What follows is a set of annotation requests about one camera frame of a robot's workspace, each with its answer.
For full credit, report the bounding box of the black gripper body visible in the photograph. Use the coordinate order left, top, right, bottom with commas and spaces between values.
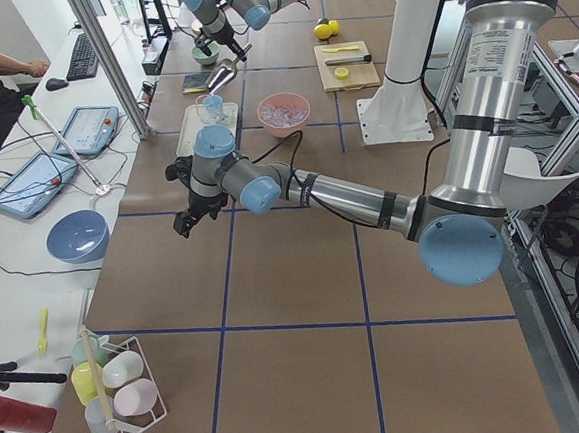
194, 24, 237, 48
165, 156, 228, 224

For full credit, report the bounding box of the metal ice scoop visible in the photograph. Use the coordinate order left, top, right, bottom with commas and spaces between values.
206, 59, 238, 94

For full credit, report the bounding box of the small blue cup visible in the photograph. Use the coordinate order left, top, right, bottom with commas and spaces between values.
202, 94, 225, 124

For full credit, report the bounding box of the pink bowl of ice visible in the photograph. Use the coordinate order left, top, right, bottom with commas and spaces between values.
256, 92, 311, 138

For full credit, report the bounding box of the white cup rack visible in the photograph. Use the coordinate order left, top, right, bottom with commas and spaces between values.
70, 327, 168, 433

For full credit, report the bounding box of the person's hand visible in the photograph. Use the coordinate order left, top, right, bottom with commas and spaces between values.
22, 59, 49, 78

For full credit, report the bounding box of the green ceramic bowl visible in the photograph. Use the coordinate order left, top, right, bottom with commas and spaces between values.
191, 41, 220, 67

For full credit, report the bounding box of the clear wine glass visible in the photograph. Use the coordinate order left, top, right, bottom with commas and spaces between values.
195, 93, 224, 126

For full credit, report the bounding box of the cream serving tray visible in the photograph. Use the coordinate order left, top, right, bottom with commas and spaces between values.
171, 100, 243, 160

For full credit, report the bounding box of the yellow lemon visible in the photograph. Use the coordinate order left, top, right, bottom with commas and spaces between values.
313, 23, 333, 41
328, 19, 340, 37

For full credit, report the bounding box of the lemon half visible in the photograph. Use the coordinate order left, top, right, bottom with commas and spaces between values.
333, 67, 350, 80

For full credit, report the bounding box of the blue bowl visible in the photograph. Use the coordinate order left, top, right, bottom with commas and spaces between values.
46, 209, 110, 264

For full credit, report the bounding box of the yellow plastic knife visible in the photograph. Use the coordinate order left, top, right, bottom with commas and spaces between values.
321, 45, 361, 54

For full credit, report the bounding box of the black keyboard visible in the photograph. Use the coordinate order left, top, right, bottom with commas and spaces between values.
66, 33, 99, 81

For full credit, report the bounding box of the wooden cutting board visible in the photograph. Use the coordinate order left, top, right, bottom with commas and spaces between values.
313, 40, 381, 92

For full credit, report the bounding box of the teach pendant tablet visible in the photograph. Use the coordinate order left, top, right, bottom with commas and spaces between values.
60, 106, 120, 157
0, 152, 78, 219

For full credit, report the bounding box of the computer mouse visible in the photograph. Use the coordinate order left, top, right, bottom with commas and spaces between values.
45, 77, 69, 92

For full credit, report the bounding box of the yellow plastic fork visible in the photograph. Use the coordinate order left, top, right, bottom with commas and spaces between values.
37, 308, 49, 356

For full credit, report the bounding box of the red bottle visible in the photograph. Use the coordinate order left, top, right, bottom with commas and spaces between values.
0, 396, 57, 433

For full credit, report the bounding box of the white chair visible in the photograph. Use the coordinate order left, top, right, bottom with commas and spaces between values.
499, 147, 579, 211

